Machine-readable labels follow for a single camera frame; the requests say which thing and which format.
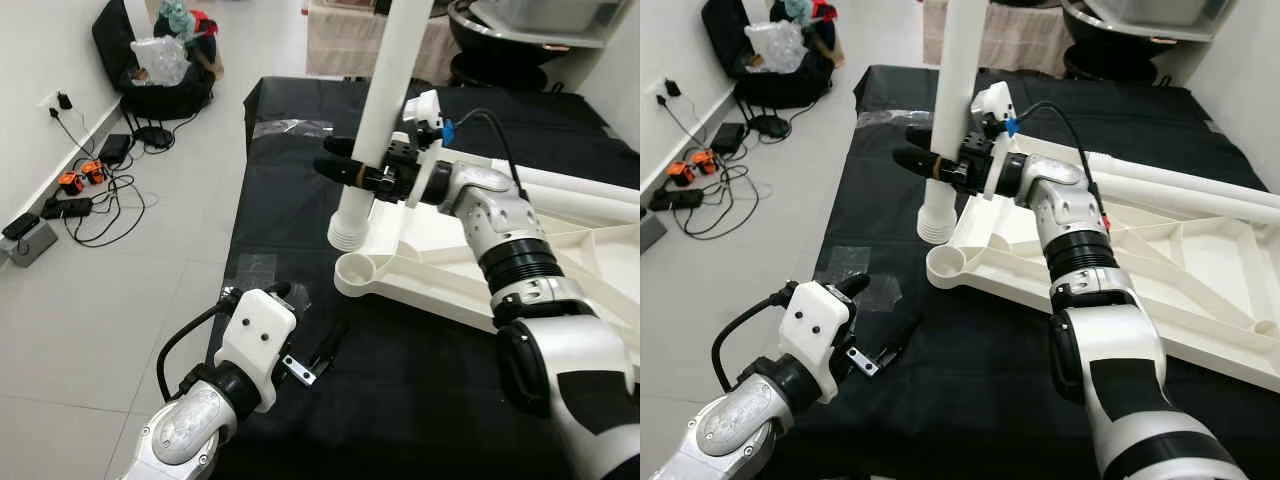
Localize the clear plastic wrapper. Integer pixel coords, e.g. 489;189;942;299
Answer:
855;108;931;129
250;118;336;141

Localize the black table cloth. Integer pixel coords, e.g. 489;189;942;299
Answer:
790;65;1280;480
205;75;641;480

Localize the white plastic table top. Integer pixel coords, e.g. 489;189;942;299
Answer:
925;135;1280;393
333;152;641;386

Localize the beige woven cloth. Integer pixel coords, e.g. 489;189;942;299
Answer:
305;0;461;86
920;0;1066;76

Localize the large black bowl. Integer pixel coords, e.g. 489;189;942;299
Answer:
445;0;611;91
1060;0;1191;81

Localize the clear plastic bag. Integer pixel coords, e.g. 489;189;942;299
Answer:
745;20;811;73
130;35;191;89

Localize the black chair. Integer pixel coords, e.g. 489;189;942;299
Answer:
92;0;216;151
700;0;846;136

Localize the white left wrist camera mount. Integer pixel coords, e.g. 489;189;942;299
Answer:
778;280;856;406
213;288;298;413

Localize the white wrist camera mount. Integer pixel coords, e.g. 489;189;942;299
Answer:
968;82;1023;199
400;88;448;209
778;280;856;406
213;288;298;413

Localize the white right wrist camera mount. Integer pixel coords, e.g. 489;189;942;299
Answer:
400;88;448;209
968;82;1023;199

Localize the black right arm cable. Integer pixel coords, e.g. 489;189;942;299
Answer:
1015;100;1106;216
450;108;521;191

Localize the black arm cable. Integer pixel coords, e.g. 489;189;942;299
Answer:
450;108;521;191
155;290;241;401
1015;100;1106;216
712;283;801;393

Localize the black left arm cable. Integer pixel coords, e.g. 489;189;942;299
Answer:
155;290;241;401
712;283;801;393

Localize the black floor cable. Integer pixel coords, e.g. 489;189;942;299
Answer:
60;105;151;246
670;100;761;236

